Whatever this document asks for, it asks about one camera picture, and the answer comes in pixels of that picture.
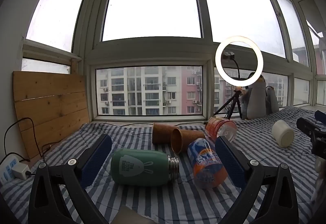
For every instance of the large grey penguin plush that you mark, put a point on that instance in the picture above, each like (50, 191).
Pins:
(256, 104)

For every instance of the small grey penguin plush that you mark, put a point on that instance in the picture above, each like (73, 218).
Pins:
(272, 101)

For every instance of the orange soda plastic bottle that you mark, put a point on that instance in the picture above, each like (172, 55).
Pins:
(203, 160)

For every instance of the gooseneck phone holder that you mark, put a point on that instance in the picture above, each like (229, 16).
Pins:
(228, 55)

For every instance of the black tripod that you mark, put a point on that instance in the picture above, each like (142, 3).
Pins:
(235, 97)

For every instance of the white power strip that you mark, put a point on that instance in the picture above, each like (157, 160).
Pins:
(5, 173)

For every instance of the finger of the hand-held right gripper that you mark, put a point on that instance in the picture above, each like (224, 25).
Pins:
(312, 128)
(321, 115)

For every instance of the blue striped blanket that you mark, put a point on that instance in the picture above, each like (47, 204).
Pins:
(158, 203)

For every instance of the window frame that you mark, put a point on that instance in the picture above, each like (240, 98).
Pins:
(86, 45)

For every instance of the green thermos bottle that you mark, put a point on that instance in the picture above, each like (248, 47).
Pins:
(137, 168)

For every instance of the brown paper cup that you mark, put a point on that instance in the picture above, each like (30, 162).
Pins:
(186, 138)
(161, 133)

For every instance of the white charger plug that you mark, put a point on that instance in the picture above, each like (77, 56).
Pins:
(20, 170)

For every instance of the white cup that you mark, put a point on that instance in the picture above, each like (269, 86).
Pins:
(281, 133)

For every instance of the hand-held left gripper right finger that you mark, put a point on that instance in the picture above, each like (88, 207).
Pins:
(229, 162)

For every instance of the orange clear plastic bottle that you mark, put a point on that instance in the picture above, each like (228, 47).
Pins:
(219, 125)

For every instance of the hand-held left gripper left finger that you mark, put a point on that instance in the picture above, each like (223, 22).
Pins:
(95, 161)

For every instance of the wooden board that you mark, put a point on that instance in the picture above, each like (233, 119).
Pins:
(51, 106)

